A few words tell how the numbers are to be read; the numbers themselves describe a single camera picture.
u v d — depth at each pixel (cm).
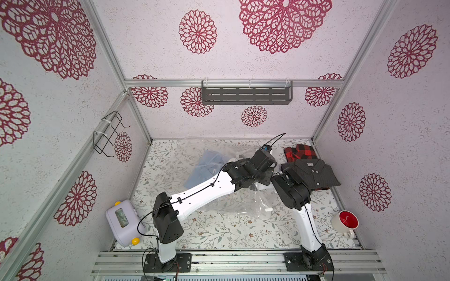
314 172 98
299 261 71
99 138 73
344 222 83
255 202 75
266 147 64
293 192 58
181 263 73
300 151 110
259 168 54
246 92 94
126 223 78
